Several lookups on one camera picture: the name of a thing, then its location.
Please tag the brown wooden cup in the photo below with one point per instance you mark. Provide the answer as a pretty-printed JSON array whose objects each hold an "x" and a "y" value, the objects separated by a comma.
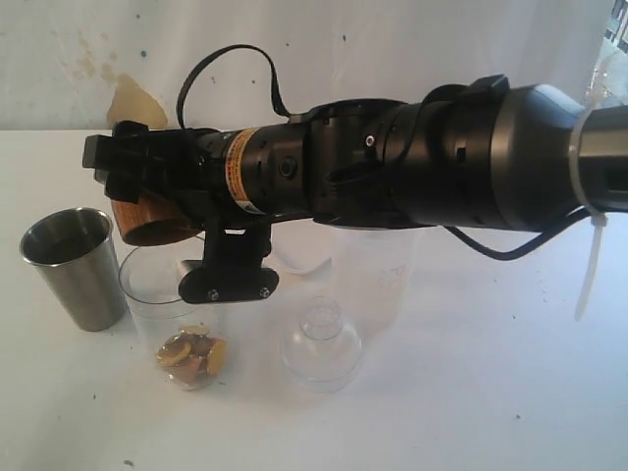
[{"x": 152, "y": 221}]

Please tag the clear shaker lid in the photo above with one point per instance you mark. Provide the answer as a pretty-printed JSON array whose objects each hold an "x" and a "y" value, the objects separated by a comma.
[{"x": 320, "y": 346}]

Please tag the clear shaker body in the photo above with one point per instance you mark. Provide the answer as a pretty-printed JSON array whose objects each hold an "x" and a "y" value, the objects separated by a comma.
[{"x": 149, "y": 277}]

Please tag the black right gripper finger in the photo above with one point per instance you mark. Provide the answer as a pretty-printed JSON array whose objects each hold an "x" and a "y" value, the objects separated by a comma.
[
  {"x": 129, "y": 186},
  {"x": 130, "y": 146}
]

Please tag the white zip tie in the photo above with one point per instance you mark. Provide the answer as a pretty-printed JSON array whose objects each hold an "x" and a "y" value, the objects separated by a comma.
[{"x": 594, "y": 98}]

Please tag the stainless steel cup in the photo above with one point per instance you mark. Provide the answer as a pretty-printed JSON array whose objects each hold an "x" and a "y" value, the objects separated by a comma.
[{"x": 74, "y": 253}]

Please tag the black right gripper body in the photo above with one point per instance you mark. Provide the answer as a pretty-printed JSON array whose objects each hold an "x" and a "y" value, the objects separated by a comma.
[{"x": 193, "y": 175}]

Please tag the white plastic tray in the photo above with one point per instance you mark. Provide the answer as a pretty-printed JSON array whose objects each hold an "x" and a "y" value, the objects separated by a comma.
[{"x": 302, "y": 260}]

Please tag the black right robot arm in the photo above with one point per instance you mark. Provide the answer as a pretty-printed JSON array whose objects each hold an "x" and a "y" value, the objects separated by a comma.
[{"x": 483, "y": 155}]

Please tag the frosted plastic container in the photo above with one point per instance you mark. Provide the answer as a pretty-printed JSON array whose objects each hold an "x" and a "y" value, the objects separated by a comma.
[{"x": 371, "y": 274}]

